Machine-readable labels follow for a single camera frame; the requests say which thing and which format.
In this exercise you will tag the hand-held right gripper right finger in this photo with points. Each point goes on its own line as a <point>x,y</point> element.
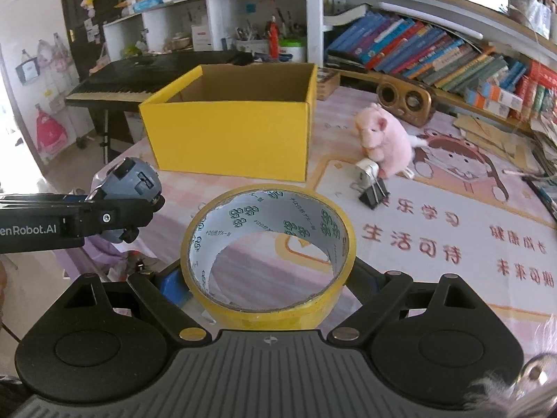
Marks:
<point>370,281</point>

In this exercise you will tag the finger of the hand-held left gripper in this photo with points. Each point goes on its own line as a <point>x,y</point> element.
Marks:
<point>113,215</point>
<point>52,197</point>

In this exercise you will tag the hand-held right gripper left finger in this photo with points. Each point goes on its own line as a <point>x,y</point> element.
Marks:
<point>174,289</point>

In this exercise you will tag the small blue toy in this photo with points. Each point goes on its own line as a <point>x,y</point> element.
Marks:
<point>130,178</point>

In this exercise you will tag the black binder clip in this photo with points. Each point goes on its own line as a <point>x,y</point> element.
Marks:
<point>372,196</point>

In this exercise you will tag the yellow tape roll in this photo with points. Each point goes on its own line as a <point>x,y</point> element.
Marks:
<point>261,313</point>

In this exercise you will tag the white charger plug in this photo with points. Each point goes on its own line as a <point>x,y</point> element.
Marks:
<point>365,172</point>

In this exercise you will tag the yellow cardboard box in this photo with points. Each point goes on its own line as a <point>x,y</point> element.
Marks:
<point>226,139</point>

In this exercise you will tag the pink plush pig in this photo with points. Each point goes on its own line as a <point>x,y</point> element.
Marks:
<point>387,139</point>

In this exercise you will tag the black piano keyboard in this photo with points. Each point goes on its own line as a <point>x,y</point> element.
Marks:
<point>143,74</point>

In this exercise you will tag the grey fluffy fur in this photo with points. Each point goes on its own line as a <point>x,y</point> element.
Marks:
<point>500,392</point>

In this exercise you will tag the brown retro radio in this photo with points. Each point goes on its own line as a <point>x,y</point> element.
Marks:
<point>407,102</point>

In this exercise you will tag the flat cardboard pieces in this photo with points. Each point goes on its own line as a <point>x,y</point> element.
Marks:
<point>491,139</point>

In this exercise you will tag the bunch of dark pens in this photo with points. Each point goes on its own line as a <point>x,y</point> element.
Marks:
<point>544,196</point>

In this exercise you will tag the white box red label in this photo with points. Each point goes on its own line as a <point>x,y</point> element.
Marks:
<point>202,38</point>

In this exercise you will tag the wooden chess box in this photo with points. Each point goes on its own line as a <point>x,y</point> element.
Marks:
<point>326,85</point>

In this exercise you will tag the orange blue white carton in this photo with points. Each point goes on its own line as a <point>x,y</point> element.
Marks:
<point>483,103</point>
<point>502,96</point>

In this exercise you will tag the blue tissue pack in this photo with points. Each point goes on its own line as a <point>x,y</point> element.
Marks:
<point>148,4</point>

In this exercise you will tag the stack of papers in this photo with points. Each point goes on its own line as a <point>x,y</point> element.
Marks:
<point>546,139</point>

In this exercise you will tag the white cubby shelf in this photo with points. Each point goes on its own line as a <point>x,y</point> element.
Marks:
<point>217,13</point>

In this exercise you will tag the red glue bottle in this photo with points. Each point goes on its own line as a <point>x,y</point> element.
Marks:
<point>273,41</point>

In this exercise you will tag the row of leaning books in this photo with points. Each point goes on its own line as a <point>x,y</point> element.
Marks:
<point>417,48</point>

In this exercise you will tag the green lid tub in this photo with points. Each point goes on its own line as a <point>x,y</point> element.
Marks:
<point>292,51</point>

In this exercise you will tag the red book box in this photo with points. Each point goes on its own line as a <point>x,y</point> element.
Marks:
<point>539,82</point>

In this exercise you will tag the white bookshelf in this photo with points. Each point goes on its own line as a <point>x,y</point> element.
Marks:
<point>314,17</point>

